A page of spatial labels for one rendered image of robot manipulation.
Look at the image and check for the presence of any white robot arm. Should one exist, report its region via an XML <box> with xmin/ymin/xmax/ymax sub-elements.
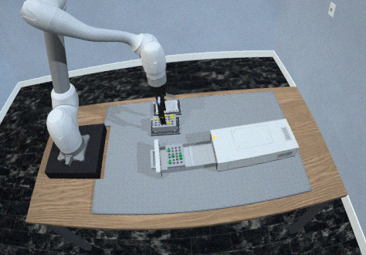
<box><xmin>20</xmin><ymin>0</ymin><xmax>167</xmax><ymax>166</ymax></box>

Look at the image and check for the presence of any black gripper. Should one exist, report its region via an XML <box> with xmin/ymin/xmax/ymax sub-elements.
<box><xmin>151</xmin><ymin>83</ymin><xmax>166</xmax><ymax>124</ymax></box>

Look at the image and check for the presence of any grey rack with round holes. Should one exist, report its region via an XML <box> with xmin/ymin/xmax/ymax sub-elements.
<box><xmin>152</xmin><ymin>114</ymin><xmax>177</xmax><ymax>132</ymax></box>
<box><xmin>165</xmin><ymin>144</ymin><xmax>185</xmax><ymax>169</ymax></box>

